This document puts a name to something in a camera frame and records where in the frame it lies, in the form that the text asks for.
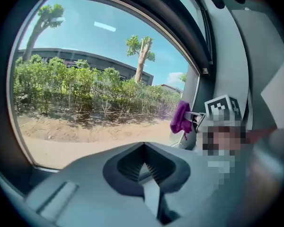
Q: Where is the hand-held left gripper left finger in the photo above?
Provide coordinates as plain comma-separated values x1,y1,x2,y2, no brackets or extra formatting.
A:
23,141,162,227

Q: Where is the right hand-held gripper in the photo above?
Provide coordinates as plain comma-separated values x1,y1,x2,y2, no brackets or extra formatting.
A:
183,94,242,133

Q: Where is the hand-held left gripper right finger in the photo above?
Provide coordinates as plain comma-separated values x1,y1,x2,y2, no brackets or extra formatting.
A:
144,141,228,225

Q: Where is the purple cloth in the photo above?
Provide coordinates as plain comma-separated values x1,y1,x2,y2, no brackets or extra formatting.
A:
169,100,193,141

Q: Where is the clear window glass pane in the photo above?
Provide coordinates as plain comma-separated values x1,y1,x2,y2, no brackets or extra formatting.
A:
8,0,201,170

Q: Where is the person's right forearm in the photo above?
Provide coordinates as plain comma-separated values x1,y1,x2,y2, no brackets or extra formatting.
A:
246,126,278,144

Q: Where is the pollarded tree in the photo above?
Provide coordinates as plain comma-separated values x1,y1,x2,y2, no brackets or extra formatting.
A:
125,35,156,83

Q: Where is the dark grey building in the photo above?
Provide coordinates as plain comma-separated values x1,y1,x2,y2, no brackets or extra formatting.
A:
16,47,154,87

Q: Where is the tall leafy tree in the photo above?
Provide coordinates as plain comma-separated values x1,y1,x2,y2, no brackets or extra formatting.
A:
22,3,65,62

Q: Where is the black window frame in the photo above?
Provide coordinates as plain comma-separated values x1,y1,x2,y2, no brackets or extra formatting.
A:
0,0,216,198

